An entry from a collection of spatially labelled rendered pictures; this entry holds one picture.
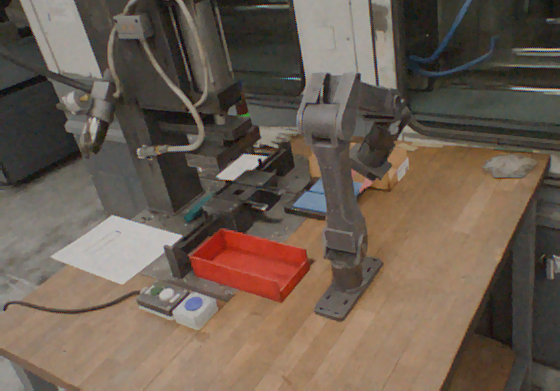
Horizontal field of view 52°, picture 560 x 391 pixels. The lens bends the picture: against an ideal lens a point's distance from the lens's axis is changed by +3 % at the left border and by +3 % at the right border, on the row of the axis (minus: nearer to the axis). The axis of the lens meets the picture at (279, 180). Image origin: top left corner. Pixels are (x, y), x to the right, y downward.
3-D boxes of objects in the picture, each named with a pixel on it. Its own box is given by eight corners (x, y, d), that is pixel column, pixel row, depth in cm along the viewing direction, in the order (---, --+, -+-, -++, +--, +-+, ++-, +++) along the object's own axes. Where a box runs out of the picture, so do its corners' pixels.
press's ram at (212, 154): (225, 182, 133) (192, 62, 119) (149, 168, 147) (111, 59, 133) (266, 148, 145) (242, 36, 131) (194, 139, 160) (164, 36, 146)
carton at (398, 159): (390, 194, 149) (388, 168, 146) (311, 181, 163) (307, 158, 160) (409, 171, 158) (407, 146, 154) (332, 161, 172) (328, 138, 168)
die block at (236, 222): (238, 239, 142) (232, 215, 139) (209, 232, 148) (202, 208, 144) (280, 199, 156) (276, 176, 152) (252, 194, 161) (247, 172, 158)
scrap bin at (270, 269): (281, 303, 118) (276, 281, 115) (195, 276, 132) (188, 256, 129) (310, 269, 126) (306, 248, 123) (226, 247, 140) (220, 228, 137)
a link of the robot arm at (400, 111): (381, 124, 136) (377, 78, 130) (416, 126, 131) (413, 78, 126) (362, 146, 128) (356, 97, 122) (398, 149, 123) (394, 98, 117)
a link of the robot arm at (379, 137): (372, 131, 131) (384, 108, 127) (393, 143, 130) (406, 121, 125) (360, 144, 126) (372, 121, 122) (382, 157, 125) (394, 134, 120)
